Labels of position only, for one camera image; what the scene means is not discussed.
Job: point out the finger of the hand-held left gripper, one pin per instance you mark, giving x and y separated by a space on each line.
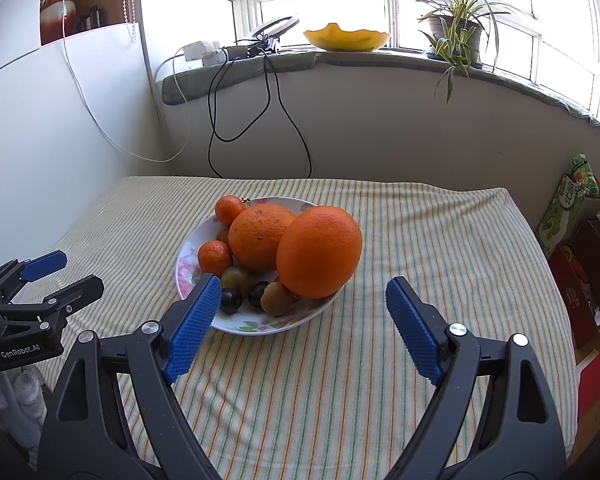
75 292
42 262

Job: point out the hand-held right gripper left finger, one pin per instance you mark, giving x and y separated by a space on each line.
192 330

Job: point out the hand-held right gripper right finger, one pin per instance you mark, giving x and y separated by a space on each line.
412 330

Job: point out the dark chestnut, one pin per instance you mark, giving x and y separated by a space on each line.
257 295
230 301

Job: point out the floral white plate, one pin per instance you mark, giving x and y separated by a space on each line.
187 265

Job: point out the brown kiwi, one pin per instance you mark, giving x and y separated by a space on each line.
237 276
277 300
223 236

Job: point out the small tangerine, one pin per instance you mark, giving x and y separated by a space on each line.
214 257

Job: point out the dimpled large orange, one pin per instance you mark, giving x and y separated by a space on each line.
257 237

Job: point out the smooth large orange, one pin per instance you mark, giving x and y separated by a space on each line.
320 252

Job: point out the tangerine with stem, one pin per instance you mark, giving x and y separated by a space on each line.
229 211

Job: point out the striped tablecloth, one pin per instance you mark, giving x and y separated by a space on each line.
430 240

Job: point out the white cabinet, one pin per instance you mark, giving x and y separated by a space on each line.
55 135

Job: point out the cardboard box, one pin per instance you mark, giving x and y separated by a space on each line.
575 290

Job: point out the red box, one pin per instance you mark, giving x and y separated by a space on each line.
592 385

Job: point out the green printed package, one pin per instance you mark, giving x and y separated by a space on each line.
567 205

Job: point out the grey windowsill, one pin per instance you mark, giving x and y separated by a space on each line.
200 82

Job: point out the red white vase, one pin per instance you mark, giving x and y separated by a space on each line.
57 10

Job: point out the white power strip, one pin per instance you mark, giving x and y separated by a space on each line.
200 50

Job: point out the white power adapter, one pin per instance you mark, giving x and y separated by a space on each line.
214 60

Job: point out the dark grey adapter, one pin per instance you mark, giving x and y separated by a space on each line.
237 52

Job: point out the yellow wavy bowl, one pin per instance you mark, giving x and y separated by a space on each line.
345 40

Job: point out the potted spider plant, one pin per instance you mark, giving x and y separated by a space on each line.
452 30

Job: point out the white window frame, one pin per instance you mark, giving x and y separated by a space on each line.
395 0

